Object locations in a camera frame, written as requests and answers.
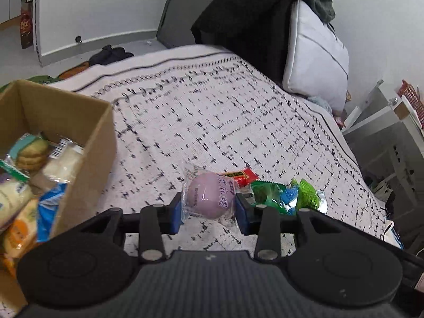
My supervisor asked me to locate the dark green candy wrapper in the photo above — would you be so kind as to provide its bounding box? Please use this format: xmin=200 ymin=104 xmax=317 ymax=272
xmin=251 ymin=180 xmax=296 ymax=215

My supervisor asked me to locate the red candy bar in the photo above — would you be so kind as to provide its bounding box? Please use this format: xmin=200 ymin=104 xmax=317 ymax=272
xmin=221 ymin=168 xmax=259 ymax=188

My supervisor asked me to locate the purple round bun pack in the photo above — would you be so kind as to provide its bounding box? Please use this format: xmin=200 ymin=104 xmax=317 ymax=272
xmin=181 ymin=162 xmax=239 ymax=227

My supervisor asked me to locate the clear white cake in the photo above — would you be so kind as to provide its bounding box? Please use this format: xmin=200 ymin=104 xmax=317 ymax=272
xmin=29 ymin=138 xmax=84 ymax=196

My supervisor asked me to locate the blue snack wrapper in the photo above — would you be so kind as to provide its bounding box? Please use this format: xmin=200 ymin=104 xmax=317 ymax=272
xmin=37 ymin=183 xmax=68 ymax=243

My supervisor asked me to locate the orange rice cracker pack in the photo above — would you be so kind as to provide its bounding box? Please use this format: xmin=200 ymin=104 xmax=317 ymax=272
xmin=3 ymin=198 xmax=38 ymax=259

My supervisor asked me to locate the round cookies pack teal band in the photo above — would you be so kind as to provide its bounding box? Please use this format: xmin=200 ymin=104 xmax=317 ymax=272
xmin=5 ymin=133 xmax=50 ymax=172

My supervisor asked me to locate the blue silver wrapper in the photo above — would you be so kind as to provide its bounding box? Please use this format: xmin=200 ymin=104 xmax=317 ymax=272
xmin=280 ymin=185 xmax=299 ymax=207

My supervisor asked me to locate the lime green wrapper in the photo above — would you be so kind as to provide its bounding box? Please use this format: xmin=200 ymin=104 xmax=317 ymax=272
xmin=290 ymin=179 xmax=328 ymax=214

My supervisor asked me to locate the patterned white bed blanket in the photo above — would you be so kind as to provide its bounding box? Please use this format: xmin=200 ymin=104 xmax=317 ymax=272
xmin=0 ymin=44 xmax=388 ymax=317

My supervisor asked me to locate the green serrated wrapper strip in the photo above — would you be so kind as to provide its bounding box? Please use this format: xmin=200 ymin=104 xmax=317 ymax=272
xmin=0 ymin=160 xmax=30 ymax=183

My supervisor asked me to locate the white desk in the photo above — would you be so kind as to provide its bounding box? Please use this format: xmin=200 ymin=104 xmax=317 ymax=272
xmin=342 ymin=80 xmax=423 ymax=216

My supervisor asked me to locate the white pillow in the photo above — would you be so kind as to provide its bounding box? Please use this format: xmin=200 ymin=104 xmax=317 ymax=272
xmin=282 ymin=0 xmax=349 ymax=115

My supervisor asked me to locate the brown cardboard box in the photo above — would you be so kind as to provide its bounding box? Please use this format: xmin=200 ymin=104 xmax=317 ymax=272
xmin=0 ymin=79 xmax=117 ymax=317

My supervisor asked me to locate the black slippers pair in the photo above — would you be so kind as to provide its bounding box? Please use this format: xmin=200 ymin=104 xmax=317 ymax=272
xmin=89 ymin=45 xmax=134 ymax=67

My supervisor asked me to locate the red plastic basket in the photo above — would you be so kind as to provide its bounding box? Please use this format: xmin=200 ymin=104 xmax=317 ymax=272
xmin=397 ymin=80 xmax=424 ymax=129

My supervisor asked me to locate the black coat on chair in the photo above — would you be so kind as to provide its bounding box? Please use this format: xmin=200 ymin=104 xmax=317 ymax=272
xmin=191 ymin=0 xmax=313 ymax=86

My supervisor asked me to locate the grey door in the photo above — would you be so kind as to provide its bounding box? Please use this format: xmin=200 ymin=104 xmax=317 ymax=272
xmin=157 ymin=0 xmax=213 ymax=48

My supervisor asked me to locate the brown drink bottle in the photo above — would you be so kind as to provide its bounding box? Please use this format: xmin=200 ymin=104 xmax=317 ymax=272
xmin=19 ymin=0 xmax=33 ymax=49

